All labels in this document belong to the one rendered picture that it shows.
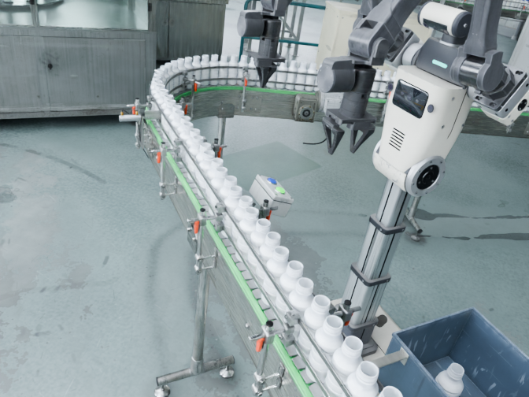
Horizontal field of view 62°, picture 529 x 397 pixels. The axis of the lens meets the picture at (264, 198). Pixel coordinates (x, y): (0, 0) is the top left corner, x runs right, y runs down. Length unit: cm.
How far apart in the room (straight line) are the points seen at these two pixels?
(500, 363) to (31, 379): 186
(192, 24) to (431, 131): 519
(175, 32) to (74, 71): 237
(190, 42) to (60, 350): 481
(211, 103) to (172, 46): 375
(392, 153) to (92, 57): 316
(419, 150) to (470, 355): 65
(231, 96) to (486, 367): 193
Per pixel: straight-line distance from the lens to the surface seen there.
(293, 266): 107
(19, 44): 420
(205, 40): 650
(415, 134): 149
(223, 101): 270
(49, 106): 436
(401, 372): 132
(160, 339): 239
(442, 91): 144
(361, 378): 89
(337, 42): 517
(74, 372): 233
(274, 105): 278
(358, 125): 103
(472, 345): 154
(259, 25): 134
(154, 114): 201
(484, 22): 124
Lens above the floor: 183
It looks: 31 degrees down
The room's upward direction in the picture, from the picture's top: 9 degrees clockwise
